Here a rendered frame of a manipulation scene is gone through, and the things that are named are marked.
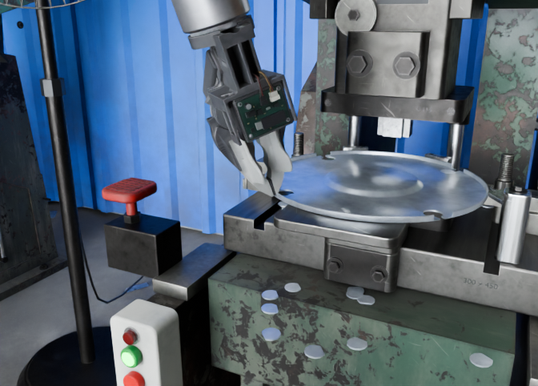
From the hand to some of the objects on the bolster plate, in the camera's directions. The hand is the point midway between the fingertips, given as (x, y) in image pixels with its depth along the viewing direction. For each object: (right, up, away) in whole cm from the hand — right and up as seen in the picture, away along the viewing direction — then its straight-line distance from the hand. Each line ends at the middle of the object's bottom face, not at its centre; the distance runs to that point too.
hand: (269, 184), depth 64 cm
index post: (+30, -9, 0) cm, 31 cm away
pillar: (+15, +2, +26) cm, 30 cm away
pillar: (+30, 0, +19) cm, 35 cm away
